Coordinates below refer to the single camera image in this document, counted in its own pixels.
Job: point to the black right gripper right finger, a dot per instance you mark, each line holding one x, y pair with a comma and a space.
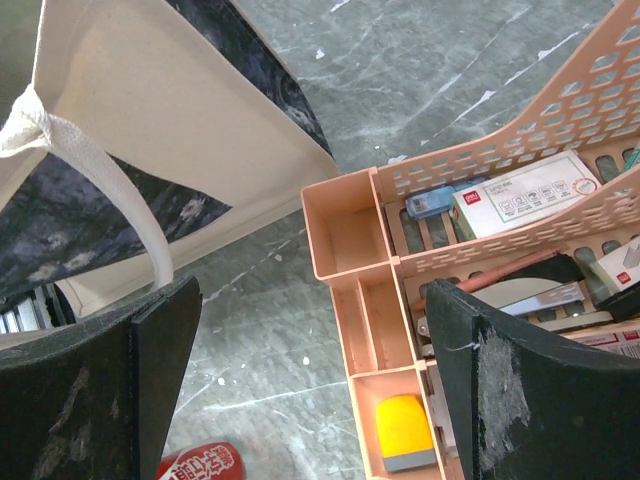
526, 403

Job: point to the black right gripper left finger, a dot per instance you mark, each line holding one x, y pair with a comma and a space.
95, 400

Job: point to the red soda can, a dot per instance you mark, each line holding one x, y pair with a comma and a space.
216, 460

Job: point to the cream canvas tote bag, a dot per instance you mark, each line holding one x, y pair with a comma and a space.
138, 137

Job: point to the orange plastic desk organizer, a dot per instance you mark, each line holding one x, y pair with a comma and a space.
360, 245

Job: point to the white red medicine box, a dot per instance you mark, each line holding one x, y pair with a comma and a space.
522, 196

